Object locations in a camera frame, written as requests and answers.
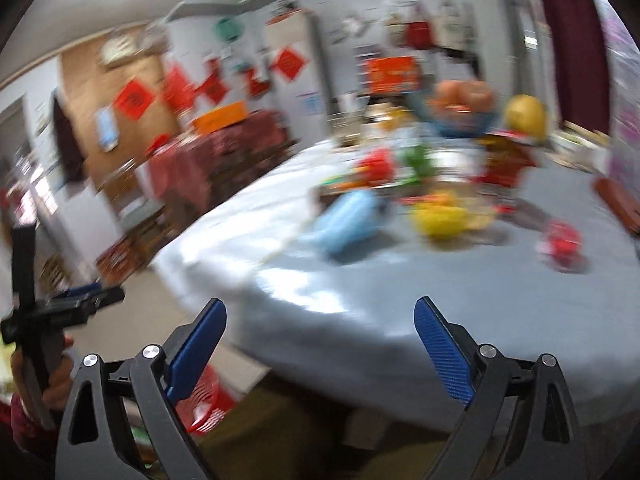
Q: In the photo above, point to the red tote bag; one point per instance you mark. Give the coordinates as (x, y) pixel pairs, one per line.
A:
(419, 35)

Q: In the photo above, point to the red apple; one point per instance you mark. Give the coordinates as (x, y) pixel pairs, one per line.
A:
(450, 94)
(480, 94)

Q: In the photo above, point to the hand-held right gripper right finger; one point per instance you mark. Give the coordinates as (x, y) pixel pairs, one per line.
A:
(445, 350)

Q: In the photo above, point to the beige tote bag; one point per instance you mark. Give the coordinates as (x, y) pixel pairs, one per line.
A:
(396, 26)
(456, 22)

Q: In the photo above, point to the red mesh packet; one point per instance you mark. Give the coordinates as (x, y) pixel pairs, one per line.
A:
(378, 166)

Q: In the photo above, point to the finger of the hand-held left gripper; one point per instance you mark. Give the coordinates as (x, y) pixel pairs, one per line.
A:
(107, 296)

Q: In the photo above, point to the small red toy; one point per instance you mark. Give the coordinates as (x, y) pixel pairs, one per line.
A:
(562, 244)

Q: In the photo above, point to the red phone case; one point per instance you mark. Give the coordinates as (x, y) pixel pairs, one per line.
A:
(619, 202)

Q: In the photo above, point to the red cloth covered table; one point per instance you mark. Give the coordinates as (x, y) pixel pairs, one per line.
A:
(220, 157)

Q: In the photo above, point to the blue glass fruit bowl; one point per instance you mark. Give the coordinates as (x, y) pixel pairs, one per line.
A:
(462, 124)

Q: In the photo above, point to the dark hanging garment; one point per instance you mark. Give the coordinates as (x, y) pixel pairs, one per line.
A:
(69, 140)

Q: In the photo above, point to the brown wooden door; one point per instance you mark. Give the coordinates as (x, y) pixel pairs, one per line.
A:
(95, 160)

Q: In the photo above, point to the green wall plate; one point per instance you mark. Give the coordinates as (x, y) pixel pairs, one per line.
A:
(229, 28)

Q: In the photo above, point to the flat orange box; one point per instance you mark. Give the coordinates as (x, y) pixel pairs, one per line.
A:
(220, 116)

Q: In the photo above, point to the red diamond paper poster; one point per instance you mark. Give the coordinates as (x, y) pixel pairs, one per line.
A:
(290, 63)
(215, 86)
(178, 86)
(134, 99)

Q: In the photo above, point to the orange gift box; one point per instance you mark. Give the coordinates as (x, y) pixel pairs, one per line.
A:
(393, 74)

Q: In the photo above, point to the red plastic basket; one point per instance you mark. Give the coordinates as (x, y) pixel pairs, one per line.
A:
(215, 405)

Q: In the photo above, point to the light blue wrapper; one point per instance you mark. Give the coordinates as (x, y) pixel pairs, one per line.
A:
(347, 225)

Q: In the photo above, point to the red paper wall decoration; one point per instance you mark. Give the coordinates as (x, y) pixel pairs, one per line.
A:
(256, 82)

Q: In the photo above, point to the yellow toy bowl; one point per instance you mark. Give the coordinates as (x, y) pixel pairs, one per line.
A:
(440, 219)

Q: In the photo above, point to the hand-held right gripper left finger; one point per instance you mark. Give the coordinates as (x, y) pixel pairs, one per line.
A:
(197, 345)

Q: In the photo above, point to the person's left forearm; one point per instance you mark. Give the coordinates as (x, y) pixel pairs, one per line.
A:
(25, 430)

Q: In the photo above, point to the pink floral cloth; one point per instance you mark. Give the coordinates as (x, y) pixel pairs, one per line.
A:
(625, 90)

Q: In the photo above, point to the yellow pomelo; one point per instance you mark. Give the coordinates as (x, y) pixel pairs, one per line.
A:
(526, 116)

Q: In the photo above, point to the dark red curtain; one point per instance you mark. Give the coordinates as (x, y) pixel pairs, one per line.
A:
(570, 35)

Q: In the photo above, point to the green white plastic bag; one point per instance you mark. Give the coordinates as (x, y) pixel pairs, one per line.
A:
(419, 161)

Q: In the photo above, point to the person's left hand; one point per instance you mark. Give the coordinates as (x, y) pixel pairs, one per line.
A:
(62, 365)

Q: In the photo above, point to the red carton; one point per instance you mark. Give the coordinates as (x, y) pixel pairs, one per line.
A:
(506, 160)

